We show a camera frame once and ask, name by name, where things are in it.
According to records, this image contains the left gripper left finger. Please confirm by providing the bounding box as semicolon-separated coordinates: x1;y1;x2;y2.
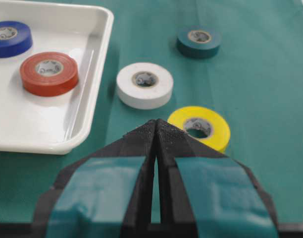
32;119;156;238

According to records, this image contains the blue tape roll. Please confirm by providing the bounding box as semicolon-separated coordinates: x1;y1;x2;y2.
0;21;33;58

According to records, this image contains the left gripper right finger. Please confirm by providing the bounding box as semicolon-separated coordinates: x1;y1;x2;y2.
155;119;278;238

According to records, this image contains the white plastic tray case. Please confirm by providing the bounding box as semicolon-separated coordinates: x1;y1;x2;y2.
0;0;114;154

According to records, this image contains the red-orange tape roll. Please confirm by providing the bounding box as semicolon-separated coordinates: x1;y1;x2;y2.
20;52;78;97

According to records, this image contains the green table cloth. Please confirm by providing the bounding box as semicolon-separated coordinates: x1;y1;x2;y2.
0;0;303;223

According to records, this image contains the yellow tape roll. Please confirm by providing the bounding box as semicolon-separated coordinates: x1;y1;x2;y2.
167;106;231;153

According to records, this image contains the green tape roll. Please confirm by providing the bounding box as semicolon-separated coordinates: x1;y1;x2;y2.
176;25;222;59

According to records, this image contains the white tape roll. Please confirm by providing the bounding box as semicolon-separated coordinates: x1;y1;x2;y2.
116;62;174;110

